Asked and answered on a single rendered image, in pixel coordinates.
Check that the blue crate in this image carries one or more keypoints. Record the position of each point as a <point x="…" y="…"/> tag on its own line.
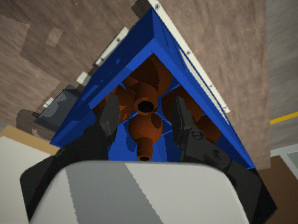
<point x="148" y="36"/>

